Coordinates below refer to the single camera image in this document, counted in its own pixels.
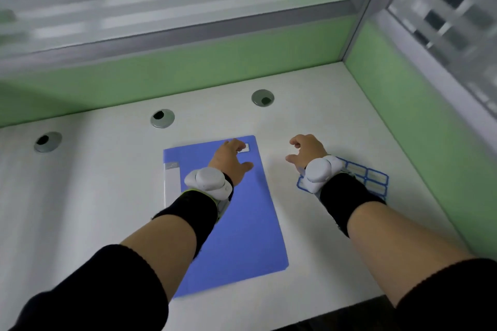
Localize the person's left hand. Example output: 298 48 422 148
208 139 254 186

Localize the person's right hand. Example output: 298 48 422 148
285 134 328 172

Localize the person's left forearm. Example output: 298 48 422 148
120 214 198 303

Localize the person's right forearm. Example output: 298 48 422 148
347 201 475 308

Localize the white wrist tracker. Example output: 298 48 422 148
302 155 347 194
184 167 233 202

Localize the blue document folder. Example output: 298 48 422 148
163 135 290 299

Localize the black wristband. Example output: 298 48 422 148
152 173 235 260
319 172 387 238

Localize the blue-bordered label sticker sheet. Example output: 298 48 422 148
297 156 390 202

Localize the green partition panel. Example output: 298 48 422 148
345 20 497 261
0 14 357 128

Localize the black sleeve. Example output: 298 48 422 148
8 244 170 331
394 258 497 331

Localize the grey desk cable grommet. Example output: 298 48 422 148
33 131 63 154
251 89 275 108
150 108 176 130

